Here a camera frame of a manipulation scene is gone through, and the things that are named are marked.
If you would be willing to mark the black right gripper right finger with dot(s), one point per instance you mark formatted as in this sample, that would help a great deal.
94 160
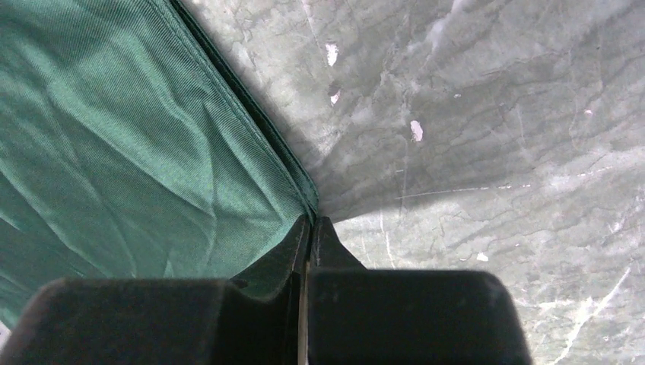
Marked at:
357 315

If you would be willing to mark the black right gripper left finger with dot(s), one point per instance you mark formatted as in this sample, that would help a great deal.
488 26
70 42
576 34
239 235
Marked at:
250 318

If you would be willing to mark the green cloth napkin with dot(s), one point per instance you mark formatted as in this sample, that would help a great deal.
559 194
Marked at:
129 149

